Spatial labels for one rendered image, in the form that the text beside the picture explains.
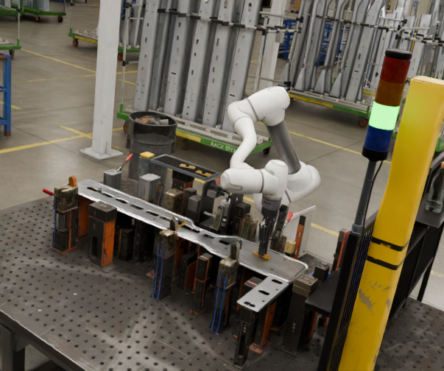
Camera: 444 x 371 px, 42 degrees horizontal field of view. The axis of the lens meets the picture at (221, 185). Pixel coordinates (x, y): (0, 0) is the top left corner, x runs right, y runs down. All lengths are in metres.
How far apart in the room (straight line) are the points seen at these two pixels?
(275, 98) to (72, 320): 1.42
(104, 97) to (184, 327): 4.27
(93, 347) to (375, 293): 1.20
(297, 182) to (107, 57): 3.67
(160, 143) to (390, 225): 4.04
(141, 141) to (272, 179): 3.28
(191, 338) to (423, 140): 1.38
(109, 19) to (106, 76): 0.60
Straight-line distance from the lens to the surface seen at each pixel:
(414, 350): 2.91
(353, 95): 10.27
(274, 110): 2.95
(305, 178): 3.28
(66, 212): 3.09
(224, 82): 7.22
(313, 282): 2.45
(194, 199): 3.00
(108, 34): 6.46
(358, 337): 2.01
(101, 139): 6.71
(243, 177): 2.43
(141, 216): 2.93
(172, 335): 2.62
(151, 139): 5.61
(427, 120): 1.72
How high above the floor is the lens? 2.23
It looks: 21 degrees down
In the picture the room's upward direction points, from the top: 8 degrees clockwise
